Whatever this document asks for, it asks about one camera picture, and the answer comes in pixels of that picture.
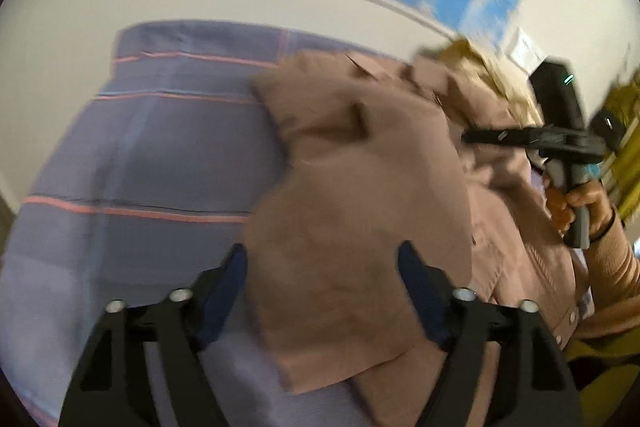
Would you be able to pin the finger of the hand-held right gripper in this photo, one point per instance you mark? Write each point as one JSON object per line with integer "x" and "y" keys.
{"x": 500, "y": 136}

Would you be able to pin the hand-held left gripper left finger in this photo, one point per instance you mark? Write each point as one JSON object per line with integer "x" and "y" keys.
{"x": 225, "y": 297}

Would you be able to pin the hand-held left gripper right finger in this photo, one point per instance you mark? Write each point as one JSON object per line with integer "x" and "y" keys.
{"x": 420, "y": 297}

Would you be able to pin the person's right forearm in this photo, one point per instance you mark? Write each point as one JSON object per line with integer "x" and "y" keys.
{"x": 615, "y": 277}

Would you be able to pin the hanging yellow clothes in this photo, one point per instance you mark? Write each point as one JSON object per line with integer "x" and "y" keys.
{"x": 625, "y": 167}

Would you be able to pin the person's right hand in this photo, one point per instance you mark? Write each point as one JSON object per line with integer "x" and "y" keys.
{"x": 597, "y": 207}

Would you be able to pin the pale yellow garment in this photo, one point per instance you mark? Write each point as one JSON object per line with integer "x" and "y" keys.
{"x": 475, "y": 57}

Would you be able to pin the purple plaid bed sheet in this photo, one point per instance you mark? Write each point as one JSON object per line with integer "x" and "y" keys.
{"x": 150, "y": 157}

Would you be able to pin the olive yellow cloth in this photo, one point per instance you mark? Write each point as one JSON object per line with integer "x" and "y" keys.
{"x": 610, "y": 382}

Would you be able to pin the white wall socket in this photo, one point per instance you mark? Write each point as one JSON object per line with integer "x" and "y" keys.
{"x": 525, "y": 49}

